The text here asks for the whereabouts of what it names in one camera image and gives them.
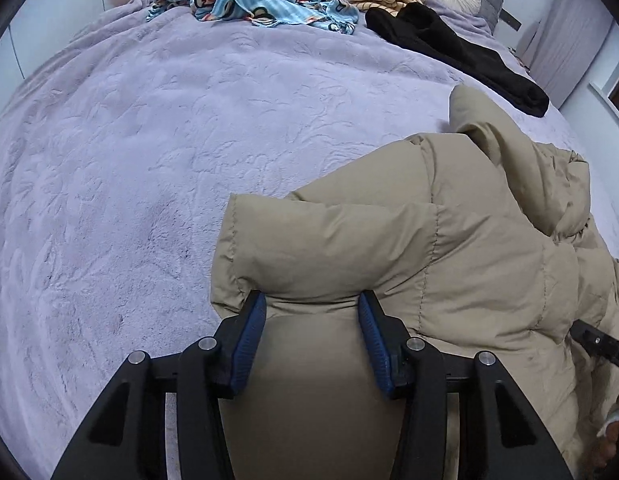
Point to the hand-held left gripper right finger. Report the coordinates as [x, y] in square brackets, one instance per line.
[373, 332]

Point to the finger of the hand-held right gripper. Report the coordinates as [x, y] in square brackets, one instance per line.
[602, 344]

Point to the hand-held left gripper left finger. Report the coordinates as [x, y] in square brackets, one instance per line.
[249, 330]

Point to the beige puffer jacket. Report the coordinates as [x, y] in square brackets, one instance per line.
[464, 270]

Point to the purple plush blanket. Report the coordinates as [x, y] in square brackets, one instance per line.
[139, 160]

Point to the dark framed window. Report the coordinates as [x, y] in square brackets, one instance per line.
[617, 95]

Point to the black garment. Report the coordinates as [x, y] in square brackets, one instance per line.
[459, 47]

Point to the light purple curtain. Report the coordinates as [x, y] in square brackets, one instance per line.
[564, 40]

